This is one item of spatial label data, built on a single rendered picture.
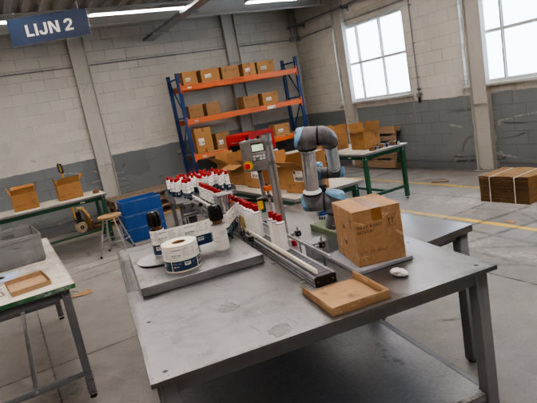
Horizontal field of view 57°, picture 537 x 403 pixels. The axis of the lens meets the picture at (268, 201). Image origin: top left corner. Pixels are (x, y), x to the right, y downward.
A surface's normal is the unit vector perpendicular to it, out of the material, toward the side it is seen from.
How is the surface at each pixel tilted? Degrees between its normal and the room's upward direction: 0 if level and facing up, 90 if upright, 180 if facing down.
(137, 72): 90
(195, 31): 90
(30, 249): 90
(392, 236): 90
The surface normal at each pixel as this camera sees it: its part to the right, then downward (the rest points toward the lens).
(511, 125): -0.86, 0.25
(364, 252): 0.18, 0.16
